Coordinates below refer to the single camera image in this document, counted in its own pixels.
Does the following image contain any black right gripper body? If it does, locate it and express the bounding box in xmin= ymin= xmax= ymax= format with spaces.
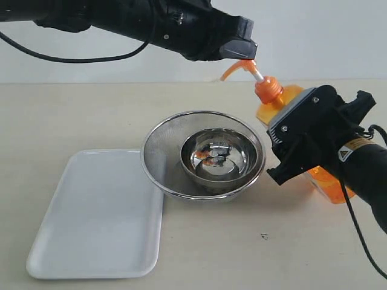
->
xmin=267 ymin=90 xmax=376 ymax=185

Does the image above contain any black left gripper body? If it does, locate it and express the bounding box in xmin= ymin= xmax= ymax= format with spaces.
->
xmin=145 ymin=1 xmax=239 ymax=61

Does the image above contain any orange dish soap pump bottle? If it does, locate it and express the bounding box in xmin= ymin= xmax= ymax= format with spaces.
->
xmin=220 ymin=60 xmax=345 ymax=204

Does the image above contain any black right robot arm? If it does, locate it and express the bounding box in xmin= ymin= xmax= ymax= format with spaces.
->
xmin=267 ymin=85 xmax=386 ymax=230

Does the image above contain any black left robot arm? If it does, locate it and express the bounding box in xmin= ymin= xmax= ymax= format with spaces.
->
xmin=1 ymin=1 xmax=256 ymax=64

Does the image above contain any small stainless steel bowl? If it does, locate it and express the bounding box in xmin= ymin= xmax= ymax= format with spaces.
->
xmin=180 ymin=127 xmax=259 ymax=188

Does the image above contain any steel mesh strainer bowl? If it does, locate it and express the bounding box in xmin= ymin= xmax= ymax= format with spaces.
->
xmin=141 ymin=111 xmax=266 ymax=202

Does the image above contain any white rectangular plastic tray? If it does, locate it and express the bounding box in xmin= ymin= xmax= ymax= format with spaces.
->
xmin=26 ymin=149 xmax=163 ymax=280

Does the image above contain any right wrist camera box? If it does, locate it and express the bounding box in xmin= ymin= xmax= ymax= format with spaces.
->
xmin=267 ymin=85 xmax=343 ymax=144

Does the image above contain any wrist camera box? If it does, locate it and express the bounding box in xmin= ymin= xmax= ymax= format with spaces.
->
xmin=219 ymin=16 xmax=258 ymax=60
xmin=267 ymin=85 xmax=343 ymax=144

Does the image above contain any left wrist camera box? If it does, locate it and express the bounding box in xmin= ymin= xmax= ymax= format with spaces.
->
xmin=219 ymin=16 xmax=258 ymax=60

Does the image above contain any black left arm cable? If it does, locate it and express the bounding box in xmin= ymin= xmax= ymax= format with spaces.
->
xmin=0 ymin=30 xmax=151 ymax=64

